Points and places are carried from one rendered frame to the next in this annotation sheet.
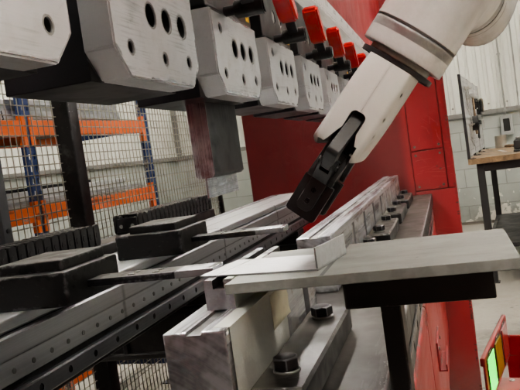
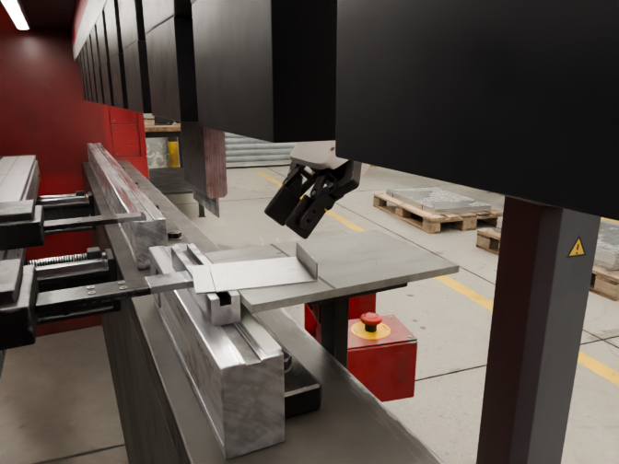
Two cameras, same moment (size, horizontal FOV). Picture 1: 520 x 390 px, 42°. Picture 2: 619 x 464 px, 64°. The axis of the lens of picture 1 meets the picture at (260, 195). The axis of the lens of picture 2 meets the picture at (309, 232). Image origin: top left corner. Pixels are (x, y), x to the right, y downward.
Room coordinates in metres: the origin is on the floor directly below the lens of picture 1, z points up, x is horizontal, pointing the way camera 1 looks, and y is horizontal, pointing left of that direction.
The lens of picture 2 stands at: (0.27, 0.30, 1.20)
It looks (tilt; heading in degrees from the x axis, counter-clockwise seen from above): 16 degrees down; 318
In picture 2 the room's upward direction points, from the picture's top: straight up
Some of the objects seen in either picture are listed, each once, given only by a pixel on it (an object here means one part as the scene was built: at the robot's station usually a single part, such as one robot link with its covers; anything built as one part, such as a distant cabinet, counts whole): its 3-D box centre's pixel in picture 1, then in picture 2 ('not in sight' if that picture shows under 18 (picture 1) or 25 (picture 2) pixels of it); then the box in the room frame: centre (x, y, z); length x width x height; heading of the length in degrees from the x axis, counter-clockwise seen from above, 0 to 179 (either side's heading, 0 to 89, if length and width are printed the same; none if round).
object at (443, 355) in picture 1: (442, 347); not in sight; (1.67, -0.39, 0.59); 0.15 x 0.02 x 0.07; 164
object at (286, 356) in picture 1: (285, 363); (279, 361); (0.65, 0.00, 0.91); 0.03 x 0.03 x 0.02
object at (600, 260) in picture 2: not in sight; (578, 236); (1.53, -3.46, 0.20); 1.01 x 0.63 x 0.12; 162
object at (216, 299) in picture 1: (248, 274); (201, 279); (0.76, 0.03, 0.99); 0.20 x 0.03 x 0.03; 164
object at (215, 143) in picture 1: (217, 149); (203, 163); (0.73, 0.04, 1.13); 0.10 x 0.02 x 0.10; 164
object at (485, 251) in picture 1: (374, 258); (327, 262); (0.69, -0.11, 1.00); 0.26 x 0.18 x 0.01; 74
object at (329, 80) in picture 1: (308, 72); (126, 62); (1.28, -0.12, 1.26); 0.15 x 0.09 x 0.17; 164
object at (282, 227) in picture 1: (206, 230); (57, 218); (1.08, 0.09, 1.01); 0.26 x 0.12 x 0.05; 74
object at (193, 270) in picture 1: (109, 271); (57, 291); (0.77, 0.18, 1.01); 0.26 x 0.12 x 0.05; 74
